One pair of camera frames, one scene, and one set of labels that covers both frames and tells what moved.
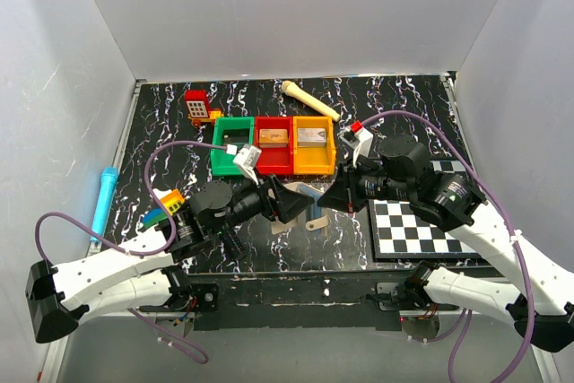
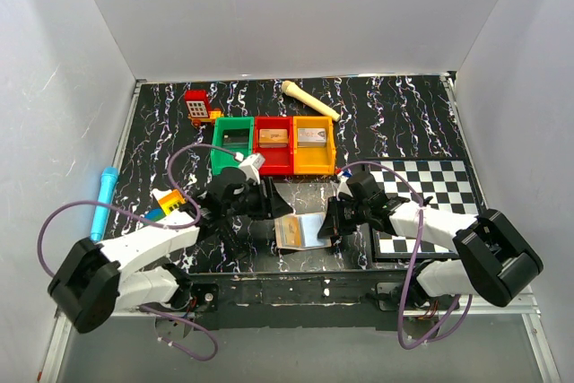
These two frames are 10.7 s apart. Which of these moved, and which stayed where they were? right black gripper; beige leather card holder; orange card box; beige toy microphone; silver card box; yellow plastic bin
Moved: right black gripper; beige leather card holder
Stayed: yellow plastic bin; silver card box; beige toy microphone; orange card box
